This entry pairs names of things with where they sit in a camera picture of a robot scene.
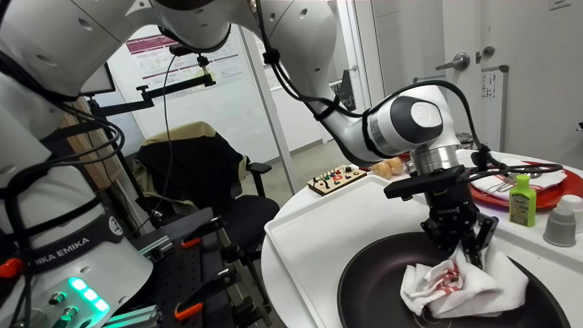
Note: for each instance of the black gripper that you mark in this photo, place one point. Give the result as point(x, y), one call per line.
point(453, 211)

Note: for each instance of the white red-striped tea towel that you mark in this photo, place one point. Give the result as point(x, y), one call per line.
point(467, 288)

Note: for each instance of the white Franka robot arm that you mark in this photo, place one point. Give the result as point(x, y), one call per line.
point(303, 47)

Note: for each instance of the dark nonstick frying pan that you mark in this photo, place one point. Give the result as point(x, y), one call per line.
point(371, 284)

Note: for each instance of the green squeeze bottle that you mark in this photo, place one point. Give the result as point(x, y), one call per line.
point(524, 202)

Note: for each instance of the tan bread rolls bunch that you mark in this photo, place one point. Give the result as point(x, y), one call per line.
point(389, 167)

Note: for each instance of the grey plastic cup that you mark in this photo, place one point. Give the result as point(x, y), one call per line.
point(562, 224)

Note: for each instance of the red plate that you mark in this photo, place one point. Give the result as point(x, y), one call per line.
point(555, 193)

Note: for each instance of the white striped napkin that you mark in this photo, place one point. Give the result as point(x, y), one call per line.
point(547, 176)

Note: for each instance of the white door notice panel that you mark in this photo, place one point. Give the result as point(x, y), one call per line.
point(493, 109)

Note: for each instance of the silver door knob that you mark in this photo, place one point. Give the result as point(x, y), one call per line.
point(487, 51)

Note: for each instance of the black office chair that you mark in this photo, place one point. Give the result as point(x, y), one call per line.
point(194, 175)

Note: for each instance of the beige jacket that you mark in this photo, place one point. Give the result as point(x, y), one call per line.
point(183, 129)

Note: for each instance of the white poster purple banner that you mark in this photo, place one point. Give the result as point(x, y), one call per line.
point(152, 43)

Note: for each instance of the black framed light panel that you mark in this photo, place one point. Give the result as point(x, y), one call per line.
point(101, 82)

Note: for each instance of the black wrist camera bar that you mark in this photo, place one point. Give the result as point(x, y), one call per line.
point(425, 182)

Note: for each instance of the wooden switch busy board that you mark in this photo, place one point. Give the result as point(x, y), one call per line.
point(336, 178)

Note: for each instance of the black frame with orange clamps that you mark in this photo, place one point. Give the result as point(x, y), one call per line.
point(201, 266)

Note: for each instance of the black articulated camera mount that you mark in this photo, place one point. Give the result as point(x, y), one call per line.
point(170, 87)

